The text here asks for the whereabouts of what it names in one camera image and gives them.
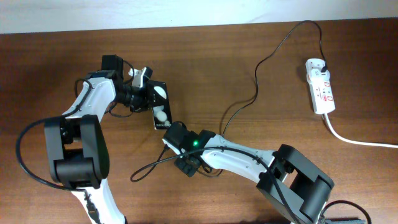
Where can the black flip smartphone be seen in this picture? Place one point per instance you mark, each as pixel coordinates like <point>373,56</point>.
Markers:
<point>158,99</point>

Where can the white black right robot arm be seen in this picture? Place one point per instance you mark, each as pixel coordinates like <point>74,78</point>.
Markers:
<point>295,186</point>

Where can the white power strip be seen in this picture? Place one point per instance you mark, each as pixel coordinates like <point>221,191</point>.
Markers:
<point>320,86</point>

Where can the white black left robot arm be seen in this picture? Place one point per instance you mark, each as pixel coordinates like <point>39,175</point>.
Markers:
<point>76,148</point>

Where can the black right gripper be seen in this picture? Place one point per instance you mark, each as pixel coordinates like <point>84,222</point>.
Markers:
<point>189,170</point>

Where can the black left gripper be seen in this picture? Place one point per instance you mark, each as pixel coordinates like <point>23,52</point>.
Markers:
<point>147,102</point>

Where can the black USB charger plug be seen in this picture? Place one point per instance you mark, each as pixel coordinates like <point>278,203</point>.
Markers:
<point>324,68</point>

